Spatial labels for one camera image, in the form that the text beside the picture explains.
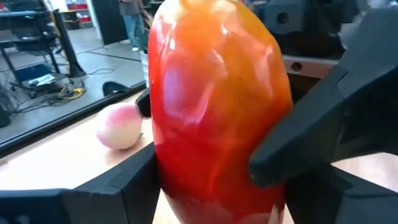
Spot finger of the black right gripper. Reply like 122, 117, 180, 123
248, 6, 398, 189
136, 88, 152, 119

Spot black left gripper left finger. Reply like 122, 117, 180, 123
0, 142, 162, 224

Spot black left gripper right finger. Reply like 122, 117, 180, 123
285, 166, 398, 224

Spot pink peach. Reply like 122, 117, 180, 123
96, 103, 143, 151

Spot red and orange mango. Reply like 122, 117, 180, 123
147, 0, 293, 224

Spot black cap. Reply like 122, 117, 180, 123
102, 81, 130, 96

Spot person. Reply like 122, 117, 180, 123
118, 0, 147, 52

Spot red storage bins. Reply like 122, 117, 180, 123
68, 2, 90, 24

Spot grey metal cart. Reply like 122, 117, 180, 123
0, 9, 88, 99

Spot tangled floor cables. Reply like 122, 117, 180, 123
12, 68, 116, 114

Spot black aluminium table frame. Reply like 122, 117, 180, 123
0, 81, 147, 158

